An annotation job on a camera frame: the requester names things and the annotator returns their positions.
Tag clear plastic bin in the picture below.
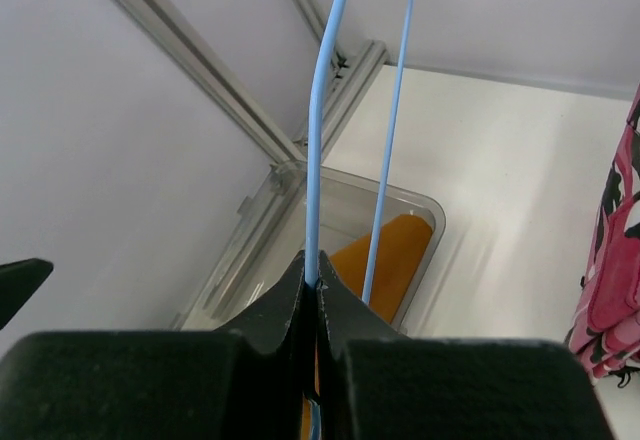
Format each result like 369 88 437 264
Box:
174 161 446 333

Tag brown trousers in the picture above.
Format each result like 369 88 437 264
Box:
313 214 433 439

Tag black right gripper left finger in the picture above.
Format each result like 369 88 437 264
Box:
1 255 305 439

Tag left aluminium frame post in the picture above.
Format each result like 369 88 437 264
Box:
74 0 389 221

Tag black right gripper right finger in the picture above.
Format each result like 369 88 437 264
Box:
316 255 613 439

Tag pink patterned trousers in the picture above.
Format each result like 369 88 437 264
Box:
565 98 639 387

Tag blue hanger with brown trousers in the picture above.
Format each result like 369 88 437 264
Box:
304 0 421 440

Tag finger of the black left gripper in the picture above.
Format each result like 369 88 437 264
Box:
0 258 54 329

